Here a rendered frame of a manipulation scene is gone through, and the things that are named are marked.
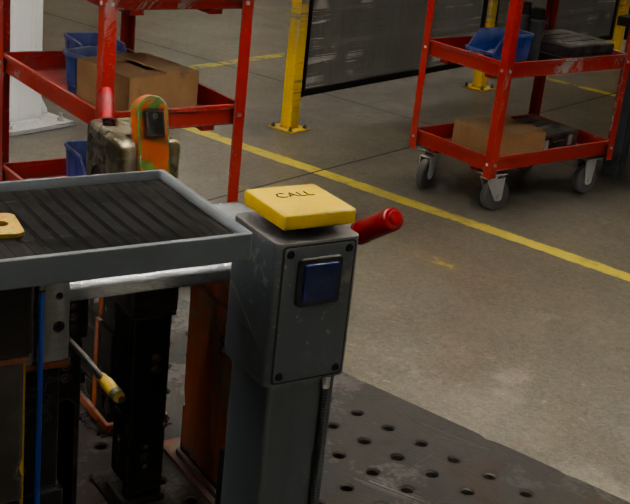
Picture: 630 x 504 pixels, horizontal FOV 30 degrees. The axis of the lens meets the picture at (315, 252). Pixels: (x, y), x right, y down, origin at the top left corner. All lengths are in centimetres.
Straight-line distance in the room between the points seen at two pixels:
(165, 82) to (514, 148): 180
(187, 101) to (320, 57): 224
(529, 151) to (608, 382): 157
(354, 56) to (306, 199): 497
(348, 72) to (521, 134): 133
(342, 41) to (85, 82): 246
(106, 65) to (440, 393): 123
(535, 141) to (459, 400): 184
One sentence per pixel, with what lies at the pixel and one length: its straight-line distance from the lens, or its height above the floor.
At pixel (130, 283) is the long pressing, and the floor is 100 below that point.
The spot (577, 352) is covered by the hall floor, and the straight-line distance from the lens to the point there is 357.
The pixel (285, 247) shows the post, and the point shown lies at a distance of 82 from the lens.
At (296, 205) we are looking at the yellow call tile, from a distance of 84.
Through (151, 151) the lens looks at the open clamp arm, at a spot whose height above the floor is 105.
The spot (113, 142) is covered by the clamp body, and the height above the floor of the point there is 105.
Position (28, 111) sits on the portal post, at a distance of 525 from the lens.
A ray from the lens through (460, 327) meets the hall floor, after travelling 360.
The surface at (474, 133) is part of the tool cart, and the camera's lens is 471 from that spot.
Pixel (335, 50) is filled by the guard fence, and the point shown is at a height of 33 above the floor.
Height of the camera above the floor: 143
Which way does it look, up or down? 21 degrees down
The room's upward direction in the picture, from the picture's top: 6 degrees clockwise
